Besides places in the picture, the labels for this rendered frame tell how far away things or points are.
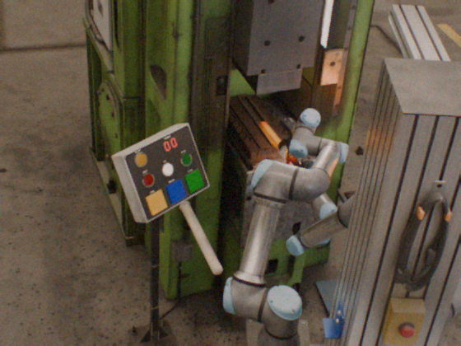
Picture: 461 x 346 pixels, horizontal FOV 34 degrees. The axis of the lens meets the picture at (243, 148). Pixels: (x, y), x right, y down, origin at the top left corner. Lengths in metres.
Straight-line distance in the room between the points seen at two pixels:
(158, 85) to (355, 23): 0.91
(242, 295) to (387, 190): 0.91
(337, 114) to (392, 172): 1.83
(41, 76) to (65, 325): 2.42
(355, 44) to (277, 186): 1.09
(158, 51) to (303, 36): 0.73
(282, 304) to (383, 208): 0.81
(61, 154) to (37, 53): 1.36
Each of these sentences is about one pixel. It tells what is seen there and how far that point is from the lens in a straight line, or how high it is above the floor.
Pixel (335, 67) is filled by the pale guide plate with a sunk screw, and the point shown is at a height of 1.27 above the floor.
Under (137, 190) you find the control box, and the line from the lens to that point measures 2.85.
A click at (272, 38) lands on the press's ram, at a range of 2.98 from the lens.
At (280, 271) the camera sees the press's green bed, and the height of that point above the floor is 0.19.
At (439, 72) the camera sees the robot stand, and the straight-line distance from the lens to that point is 1.83.
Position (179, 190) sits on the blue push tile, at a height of 1.01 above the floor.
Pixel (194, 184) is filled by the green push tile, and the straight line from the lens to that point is 3.01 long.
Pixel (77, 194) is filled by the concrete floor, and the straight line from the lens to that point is 4.55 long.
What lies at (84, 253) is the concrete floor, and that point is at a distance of 4.17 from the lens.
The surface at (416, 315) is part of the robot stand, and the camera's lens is 2.00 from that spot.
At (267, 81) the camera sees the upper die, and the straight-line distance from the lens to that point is 3.07.
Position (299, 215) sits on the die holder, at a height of 0.60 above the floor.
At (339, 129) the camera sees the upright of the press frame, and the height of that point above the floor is 0.90.
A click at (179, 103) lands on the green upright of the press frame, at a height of 1.19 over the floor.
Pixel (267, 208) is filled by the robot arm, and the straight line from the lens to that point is 2.51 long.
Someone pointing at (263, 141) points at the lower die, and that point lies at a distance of 3.30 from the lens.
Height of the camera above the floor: 2.87
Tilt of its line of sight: 35 degrees down
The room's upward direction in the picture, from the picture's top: 5 degrees clockwise
